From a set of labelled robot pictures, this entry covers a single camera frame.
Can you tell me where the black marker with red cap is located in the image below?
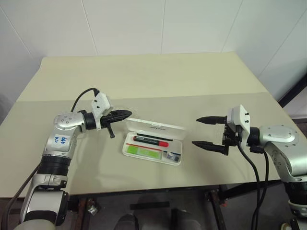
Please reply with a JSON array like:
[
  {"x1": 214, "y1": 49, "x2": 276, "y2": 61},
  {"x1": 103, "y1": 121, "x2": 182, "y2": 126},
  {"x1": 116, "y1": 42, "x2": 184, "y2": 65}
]
[{"x1": 132, "y1": 135, "x2": 169, "y2": 147}]

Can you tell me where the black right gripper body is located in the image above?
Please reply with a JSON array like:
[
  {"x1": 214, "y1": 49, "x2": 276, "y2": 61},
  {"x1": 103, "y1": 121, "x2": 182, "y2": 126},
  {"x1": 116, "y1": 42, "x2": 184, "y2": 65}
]
[{"x1": 222, "y1": 116, "x2": 243, "y2": 156}]

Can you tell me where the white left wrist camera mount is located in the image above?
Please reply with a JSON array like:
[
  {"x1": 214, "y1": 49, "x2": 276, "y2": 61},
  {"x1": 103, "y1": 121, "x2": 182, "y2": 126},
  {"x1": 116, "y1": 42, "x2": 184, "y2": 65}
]
[{"x1": 91, "y1": 92, "x2": 113, "y2": 129}]

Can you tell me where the white plastic pencil case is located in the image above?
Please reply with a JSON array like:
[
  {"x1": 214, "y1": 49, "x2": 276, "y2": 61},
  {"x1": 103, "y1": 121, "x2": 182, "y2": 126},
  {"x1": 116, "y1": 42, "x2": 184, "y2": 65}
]
[{"x1": 121, "y1": 117, "x2": 187, "y2": 166}]

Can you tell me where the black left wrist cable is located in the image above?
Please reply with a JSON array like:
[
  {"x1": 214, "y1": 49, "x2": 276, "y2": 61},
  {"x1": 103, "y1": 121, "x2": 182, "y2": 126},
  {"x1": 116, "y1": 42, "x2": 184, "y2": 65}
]
[{"x1": 71, "y1": 88, "x2": 100, "y2": 113}]

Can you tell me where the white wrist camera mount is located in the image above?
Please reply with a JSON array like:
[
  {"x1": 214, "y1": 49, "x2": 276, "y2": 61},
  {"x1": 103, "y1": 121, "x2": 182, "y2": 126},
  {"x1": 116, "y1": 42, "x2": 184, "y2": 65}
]
[
  {"x1": 227, "y1": 104, "x2": 251, "y2": 147},
  {"x1": 91, "y1": 92, "x2": 113, "y2": 129}
]

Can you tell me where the black rectangular strip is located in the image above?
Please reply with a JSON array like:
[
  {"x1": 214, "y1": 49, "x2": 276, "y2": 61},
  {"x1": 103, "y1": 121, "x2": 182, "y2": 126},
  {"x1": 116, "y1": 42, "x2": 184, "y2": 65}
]
[{"x1": 130, "y1": 202, "x2": 170, "y2": 210}]

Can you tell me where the black metal bar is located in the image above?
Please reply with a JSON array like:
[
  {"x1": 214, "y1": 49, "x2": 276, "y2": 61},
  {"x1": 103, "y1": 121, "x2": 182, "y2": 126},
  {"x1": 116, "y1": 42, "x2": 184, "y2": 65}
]
[{"x1": 278, "y1": 71, "x2": 307, "y2": 108}]

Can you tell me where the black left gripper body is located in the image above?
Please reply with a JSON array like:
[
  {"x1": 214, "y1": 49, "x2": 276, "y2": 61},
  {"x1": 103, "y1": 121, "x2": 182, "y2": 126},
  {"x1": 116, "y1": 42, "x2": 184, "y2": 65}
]
[{"x1": 99, "y1": 112, "x2": 116, "y2": 139}]

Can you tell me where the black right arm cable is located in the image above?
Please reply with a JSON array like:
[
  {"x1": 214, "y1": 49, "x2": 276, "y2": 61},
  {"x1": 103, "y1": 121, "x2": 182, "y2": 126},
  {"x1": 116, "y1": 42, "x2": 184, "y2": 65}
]
[
  {"x1": 237, "y1": 141, "x2": 262, "y2": 230},
  {"x1": 249, "y1": 146, "x2": 271, "y2": 209}
]

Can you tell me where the dark cable beside left arm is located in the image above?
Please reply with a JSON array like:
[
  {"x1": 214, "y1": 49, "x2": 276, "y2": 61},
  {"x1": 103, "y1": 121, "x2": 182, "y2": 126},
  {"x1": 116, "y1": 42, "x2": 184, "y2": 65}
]
[{"x1": 0, "y1": 165, "x2": 41, "y2": 230}]

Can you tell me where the dark rounded shape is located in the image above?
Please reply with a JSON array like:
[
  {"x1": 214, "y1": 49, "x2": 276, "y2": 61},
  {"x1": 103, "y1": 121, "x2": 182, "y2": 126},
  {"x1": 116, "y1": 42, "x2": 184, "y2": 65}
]
[{"x1": 115, "y1": 214, "x2": 140, "y2": 230}]

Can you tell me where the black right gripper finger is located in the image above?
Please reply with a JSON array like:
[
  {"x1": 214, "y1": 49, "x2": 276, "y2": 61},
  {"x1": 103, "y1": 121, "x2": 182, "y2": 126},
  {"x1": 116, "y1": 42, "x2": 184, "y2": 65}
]
[
  {"x1": 196, "y1": 115, "x2": 227, "y2": 125},
  {"x1": 191, "y1": 140, "x2": 226, "y2": 155}
]

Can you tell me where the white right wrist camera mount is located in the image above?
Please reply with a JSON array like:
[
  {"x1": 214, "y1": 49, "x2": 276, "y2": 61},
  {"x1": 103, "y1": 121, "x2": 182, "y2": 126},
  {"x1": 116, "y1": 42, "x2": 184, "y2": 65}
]
[{"x1": 227, "y1": 104, "x2": 251, "y2": 147}]

